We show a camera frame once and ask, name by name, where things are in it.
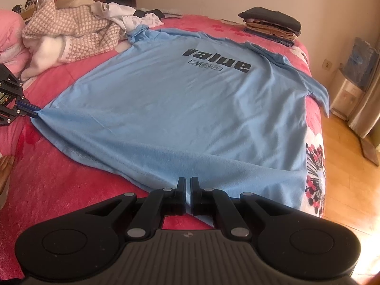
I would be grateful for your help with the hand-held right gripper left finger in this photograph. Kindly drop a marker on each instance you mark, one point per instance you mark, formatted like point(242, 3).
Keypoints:
point(181, 193)

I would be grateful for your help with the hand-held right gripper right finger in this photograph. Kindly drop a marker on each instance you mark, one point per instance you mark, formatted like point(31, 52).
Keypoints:
point(194, 193)

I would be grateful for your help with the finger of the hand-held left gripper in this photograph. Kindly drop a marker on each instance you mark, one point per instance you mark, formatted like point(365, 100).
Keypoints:
point(28, 114)
point(25, 107)

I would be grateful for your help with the light blue t-shirt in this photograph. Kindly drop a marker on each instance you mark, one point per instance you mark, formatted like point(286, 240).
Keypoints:
point(178, 109)

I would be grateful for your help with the pink quilt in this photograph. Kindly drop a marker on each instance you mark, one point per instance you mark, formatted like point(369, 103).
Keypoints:
point(12, 35)

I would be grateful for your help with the pink floral blanket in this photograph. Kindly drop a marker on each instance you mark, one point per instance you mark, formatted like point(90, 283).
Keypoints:
point(74, 184)

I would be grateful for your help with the beige checkered garment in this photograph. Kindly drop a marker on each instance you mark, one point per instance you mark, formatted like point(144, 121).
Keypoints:
point(77, 32)

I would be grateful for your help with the cluttered side table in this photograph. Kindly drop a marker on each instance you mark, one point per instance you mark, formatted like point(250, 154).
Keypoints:
point(29, 6)

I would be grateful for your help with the cream garment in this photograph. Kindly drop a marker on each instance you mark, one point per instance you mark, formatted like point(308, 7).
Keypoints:
point(71, 0)

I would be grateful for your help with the black crumpled garment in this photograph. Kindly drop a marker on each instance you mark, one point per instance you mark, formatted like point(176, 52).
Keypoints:
point(148, 14)

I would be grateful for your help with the white water dispenser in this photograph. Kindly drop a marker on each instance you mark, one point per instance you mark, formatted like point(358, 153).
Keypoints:
point(346, 98)

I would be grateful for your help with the tan folded garment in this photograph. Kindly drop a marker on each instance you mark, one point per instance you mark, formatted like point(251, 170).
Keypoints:
point(267, 29)

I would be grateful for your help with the brown floor mat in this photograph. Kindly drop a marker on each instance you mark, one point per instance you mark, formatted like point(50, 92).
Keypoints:
point(371, 153)

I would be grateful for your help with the beige curtain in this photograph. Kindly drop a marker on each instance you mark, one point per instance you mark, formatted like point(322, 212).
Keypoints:
point(366, 109)

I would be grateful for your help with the black folded garment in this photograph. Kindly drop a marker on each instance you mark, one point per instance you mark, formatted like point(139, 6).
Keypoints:
point(270, 16)

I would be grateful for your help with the blue water bottle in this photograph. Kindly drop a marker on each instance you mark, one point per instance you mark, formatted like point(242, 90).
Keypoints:
point(360, 59)

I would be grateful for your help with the wall socket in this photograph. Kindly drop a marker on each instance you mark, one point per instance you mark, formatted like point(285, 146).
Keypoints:
point(327, 65)

